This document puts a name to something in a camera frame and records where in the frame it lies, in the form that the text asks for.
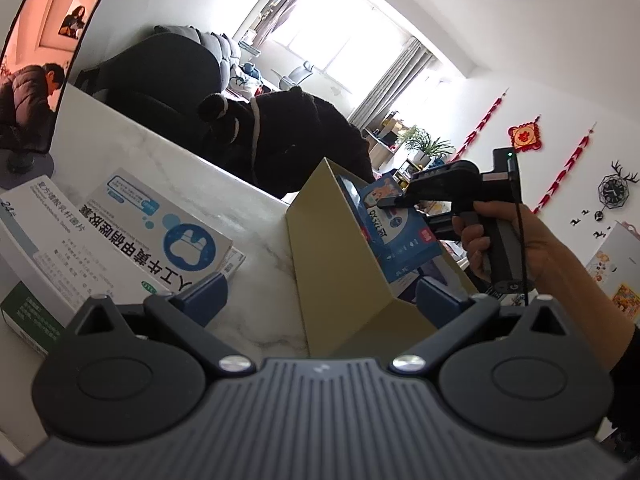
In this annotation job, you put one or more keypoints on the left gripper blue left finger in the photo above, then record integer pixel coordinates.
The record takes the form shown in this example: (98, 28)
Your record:
(202, 301)

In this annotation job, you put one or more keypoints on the white blue rabbit medicine box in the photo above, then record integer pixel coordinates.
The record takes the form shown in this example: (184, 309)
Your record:
(174, 247)

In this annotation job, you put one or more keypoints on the person right forearm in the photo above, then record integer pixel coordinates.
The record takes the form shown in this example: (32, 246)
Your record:
(613, 338)

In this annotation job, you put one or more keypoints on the large tan cardboard box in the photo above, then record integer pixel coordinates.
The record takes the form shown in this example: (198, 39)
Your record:
(349, 308)

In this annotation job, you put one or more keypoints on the smartphone on stand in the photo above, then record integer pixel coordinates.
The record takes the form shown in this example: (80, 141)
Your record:
(40, 50)

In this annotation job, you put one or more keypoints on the person right hand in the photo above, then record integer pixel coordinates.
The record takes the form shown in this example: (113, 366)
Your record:
(541, 246)

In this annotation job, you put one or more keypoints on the black deer wall clock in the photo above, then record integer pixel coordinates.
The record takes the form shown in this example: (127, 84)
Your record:
(613, 189)

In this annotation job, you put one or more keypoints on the white office chair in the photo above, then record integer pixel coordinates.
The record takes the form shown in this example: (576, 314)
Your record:
(296, 77)

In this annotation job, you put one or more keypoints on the red chinese knot ornament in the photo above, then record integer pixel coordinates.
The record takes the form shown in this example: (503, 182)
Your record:
(526, 137)

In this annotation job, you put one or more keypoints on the grey sofa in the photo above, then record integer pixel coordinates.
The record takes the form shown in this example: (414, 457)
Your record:
(225, 49)

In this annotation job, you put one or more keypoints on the black dining chair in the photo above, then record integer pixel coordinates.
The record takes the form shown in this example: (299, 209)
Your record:
(159, 84)

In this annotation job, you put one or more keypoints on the white refrigerator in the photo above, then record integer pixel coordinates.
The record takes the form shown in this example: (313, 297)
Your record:
(615, 267)

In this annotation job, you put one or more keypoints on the green potted plant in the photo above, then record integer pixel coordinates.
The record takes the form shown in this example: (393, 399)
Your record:
(425, 147)

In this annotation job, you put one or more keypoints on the black fluffy coat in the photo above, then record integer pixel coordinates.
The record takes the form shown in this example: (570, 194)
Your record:
(276, 140)

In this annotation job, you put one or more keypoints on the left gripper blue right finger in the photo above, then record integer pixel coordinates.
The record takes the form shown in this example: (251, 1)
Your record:
(438, 303)

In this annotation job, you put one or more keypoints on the white green medicine box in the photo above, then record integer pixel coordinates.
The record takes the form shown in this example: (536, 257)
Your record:
(60, 261)

